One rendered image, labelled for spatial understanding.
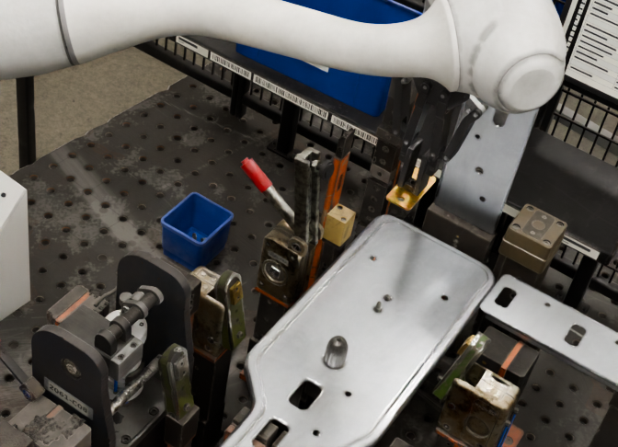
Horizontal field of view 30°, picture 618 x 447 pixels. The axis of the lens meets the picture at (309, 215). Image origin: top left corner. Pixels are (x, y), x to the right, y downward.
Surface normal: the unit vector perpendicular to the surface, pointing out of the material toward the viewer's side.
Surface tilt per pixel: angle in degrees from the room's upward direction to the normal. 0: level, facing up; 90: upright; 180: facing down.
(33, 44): 76
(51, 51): 89
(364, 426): 0
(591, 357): 0
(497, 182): 90
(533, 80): 89
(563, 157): 0
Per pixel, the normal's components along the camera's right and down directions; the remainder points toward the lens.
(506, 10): -0.20, -0.66
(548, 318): 0.14, -0.72
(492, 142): -0.54, 0.53
